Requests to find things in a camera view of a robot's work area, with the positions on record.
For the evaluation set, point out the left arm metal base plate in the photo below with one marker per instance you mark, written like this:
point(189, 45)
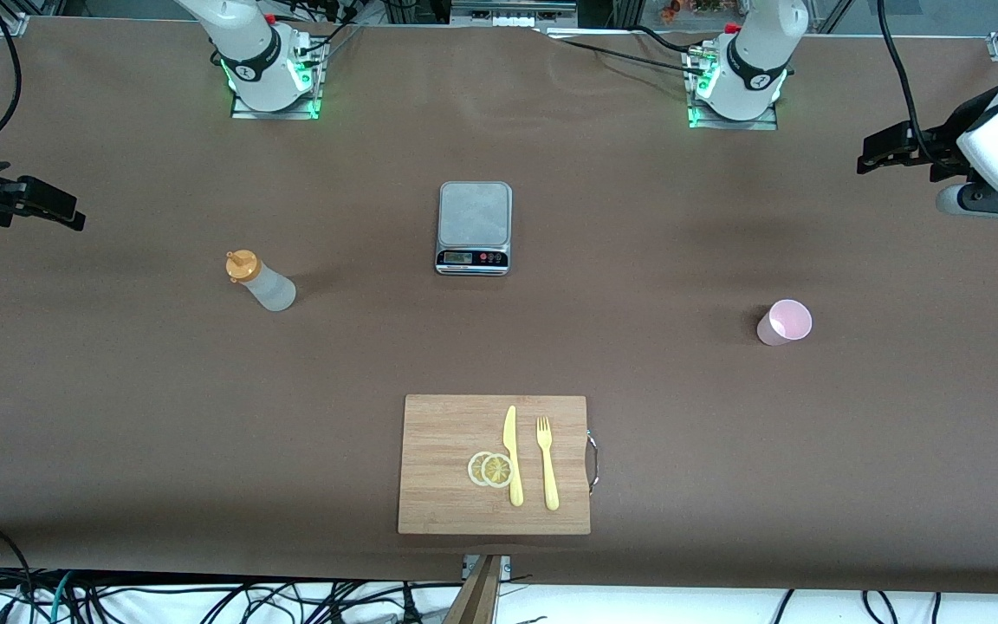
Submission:
point(763, 123)

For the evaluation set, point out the small metal table bracket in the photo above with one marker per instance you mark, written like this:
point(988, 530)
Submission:
point(506, 565)

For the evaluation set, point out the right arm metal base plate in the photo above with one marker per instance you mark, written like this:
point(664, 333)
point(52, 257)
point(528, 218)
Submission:
point(243, 113)

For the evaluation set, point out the clear sauce bottle orange cap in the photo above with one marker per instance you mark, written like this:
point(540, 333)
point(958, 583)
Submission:
point(267, 284)

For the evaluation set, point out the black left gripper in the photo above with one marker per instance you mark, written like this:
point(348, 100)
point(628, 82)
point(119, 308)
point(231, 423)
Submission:
point(947, 132)

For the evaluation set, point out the wooden post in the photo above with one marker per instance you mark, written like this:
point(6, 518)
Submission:
point(475, 598)

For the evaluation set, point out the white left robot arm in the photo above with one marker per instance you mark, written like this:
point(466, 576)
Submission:
point(754, 78)

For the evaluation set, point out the pink plastic cup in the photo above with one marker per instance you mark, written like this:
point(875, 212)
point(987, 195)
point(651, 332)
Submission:
point(783, 324)

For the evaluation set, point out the yellow plastic fork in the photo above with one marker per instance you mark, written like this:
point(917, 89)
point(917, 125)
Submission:
point(548, 472)

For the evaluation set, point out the yellow plastic knife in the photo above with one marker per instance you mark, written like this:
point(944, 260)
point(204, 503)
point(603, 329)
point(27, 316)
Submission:
point(513, 459)

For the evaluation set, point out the silver digital kitchen scale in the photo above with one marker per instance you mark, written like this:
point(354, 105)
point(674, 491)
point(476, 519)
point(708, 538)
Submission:
point(474, 217)

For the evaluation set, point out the lemon slice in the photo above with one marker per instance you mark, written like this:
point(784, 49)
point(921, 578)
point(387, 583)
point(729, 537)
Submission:
point(497, 471)
point(473, 469)

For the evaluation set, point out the brown table cover sheet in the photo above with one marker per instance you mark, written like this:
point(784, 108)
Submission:
point(118, 416)

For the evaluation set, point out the bamboo cutting board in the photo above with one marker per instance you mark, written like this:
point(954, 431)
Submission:
point(438, 503)

